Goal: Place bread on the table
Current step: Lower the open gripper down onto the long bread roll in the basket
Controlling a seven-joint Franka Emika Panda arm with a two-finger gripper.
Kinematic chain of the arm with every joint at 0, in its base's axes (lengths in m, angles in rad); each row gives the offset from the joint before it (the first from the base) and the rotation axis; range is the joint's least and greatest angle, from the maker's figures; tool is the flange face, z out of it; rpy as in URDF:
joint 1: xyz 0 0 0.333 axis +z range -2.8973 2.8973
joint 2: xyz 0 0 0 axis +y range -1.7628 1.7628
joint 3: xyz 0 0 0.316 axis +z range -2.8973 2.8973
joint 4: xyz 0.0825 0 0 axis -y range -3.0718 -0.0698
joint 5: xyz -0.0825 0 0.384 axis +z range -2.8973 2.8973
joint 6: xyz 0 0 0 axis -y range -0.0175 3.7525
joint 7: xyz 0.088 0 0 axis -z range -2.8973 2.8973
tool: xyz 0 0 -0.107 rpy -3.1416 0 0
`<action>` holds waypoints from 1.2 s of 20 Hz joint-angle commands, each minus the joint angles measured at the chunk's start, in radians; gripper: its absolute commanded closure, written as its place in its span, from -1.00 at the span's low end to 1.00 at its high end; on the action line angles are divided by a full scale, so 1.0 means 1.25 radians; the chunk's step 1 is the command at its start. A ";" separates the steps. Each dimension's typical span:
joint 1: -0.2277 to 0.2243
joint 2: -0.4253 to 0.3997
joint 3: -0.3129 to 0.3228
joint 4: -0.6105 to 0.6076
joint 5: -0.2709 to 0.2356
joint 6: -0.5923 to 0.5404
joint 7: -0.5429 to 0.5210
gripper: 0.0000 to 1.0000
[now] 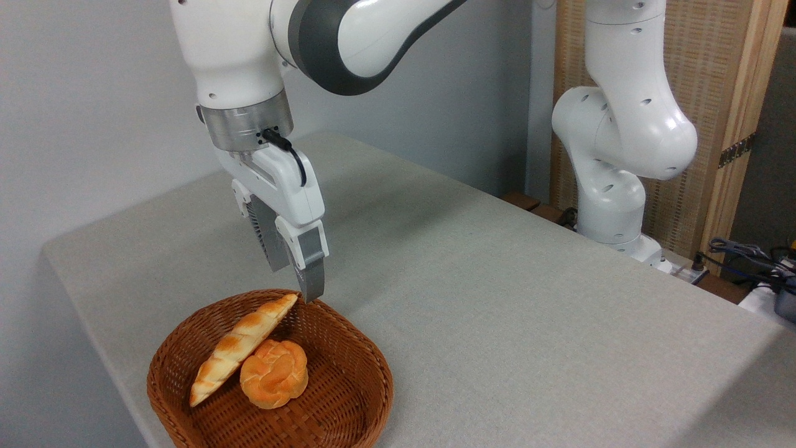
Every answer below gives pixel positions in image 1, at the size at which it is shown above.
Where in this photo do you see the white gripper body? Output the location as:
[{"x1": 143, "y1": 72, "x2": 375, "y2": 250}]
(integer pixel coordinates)
[{"x1": 215, "y1": 144, "x2": 326, "y2": 227}]

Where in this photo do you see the bundle of dark cables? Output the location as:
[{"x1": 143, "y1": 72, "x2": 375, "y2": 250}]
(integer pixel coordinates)
[{"x1": 708, "y1": 237, "x2": 796, "y2": 288}]

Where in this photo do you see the grey device box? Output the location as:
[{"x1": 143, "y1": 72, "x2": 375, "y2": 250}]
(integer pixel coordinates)
[{"x1": 774, "y1": 278, "x2": 796, "y2": 324}]

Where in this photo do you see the grey tablecloth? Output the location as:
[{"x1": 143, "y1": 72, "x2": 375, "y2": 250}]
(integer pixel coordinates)
[{"x1": 42, "y1": 132, "x2": 796, "y2": 448}]

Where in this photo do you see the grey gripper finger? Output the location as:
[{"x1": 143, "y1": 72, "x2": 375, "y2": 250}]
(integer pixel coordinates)
[
  {"x1": 232, "y1": 179, "x2": 292, "y2": 273},
  {"x1": 275, "y1": 216, "x2": 330, "y2": 304}
]

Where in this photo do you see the brown woven wicker basket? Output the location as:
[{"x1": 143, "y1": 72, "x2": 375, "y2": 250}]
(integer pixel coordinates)
[{"x1": 147, "y1": 289, "x2": 394, "y2": 448}]

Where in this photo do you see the round knotted bread roll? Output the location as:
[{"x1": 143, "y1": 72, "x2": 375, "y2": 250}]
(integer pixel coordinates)
[{"x1": 239, "y1": 338, "x2": 309, "y2": 410}]

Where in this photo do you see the wooden framed woven screen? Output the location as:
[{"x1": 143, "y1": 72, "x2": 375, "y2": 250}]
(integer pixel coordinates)
[{"x1": 550, "y1": 0, "x2": 790, "y2": 276}]

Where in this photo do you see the long braided bread loaf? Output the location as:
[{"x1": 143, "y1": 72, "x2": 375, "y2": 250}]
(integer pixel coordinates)
[{"x1": 189, "y1": 293, "x2": 299, "y2": 408}]

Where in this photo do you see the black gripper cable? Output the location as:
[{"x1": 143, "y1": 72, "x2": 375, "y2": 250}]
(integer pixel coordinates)
[{"x1": 261, "y1": 128, "x2": 308, "y2": 188}]

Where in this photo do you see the metal screen hinge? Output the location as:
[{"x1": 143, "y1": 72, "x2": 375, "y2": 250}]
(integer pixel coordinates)
[{"x1": 718, "y1": 132, "x2": 757, "y2": 169}]

